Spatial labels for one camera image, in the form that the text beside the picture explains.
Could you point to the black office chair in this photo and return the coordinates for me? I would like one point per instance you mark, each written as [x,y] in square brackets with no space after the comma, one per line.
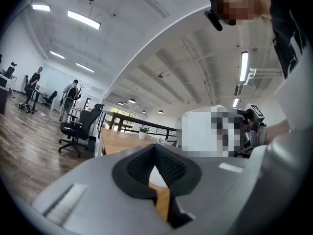
[10,71]
[82,126]
[50,99]

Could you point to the black waste bin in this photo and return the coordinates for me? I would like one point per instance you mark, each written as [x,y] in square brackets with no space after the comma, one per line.
[92,144]

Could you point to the black head-worn camera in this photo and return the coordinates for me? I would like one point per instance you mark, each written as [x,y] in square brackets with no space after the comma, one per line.
[214,21]

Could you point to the white round kettle base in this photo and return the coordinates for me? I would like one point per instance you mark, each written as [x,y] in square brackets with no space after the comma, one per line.
[157,179]

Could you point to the white electric kettle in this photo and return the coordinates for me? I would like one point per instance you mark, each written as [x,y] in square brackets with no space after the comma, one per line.
[198,131]

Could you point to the white ceiling pipe bracket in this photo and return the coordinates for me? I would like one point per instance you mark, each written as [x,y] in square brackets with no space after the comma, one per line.
[254,73]

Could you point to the wooden table with white legs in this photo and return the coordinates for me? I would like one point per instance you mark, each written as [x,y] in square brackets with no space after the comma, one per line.
[122,141]

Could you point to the person's face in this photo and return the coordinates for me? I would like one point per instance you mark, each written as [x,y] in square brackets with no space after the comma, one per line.
[239,4]

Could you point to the black metal railing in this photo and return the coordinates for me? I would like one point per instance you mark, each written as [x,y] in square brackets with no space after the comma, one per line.
[146,123]

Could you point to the dark coat rack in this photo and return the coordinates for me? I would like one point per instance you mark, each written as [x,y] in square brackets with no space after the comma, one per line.
[80,94]

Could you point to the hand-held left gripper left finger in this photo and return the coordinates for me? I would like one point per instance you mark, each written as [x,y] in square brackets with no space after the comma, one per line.
[97,192]

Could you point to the person's right forearm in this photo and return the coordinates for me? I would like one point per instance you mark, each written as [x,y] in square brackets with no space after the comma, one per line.
[277,131]

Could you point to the black rolling cart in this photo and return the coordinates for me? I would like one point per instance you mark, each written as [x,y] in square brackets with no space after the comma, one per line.
[3,100]

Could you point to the white pot with green plant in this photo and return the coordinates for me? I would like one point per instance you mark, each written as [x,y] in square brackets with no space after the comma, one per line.
[142,134]

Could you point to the white framed monitor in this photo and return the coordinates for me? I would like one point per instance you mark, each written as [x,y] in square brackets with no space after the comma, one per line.
[5,82]

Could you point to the long ceiling light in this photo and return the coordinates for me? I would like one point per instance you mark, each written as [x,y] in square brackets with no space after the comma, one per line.
[41,7]
[83,19]
[84,67]
[236,102]
[57,54]
[244,66]

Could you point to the white office desk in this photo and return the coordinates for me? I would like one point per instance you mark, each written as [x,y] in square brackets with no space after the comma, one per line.
[56,101]

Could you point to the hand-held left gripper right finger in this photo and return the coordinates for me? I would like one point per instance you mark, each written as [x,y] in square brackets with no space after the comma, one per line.
[215,192]

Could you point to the black printed t-shirt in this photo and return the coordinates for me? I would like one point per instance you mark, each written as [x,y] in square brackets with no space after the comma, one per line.
[283,33]

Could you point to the black floor device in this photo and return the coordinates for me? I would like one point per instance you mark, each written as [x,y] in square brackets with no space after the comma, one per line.
[25,108]

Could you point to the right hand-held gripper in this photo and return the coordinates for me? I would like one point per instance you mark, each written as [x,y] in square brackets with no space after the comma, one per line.
[256,133]

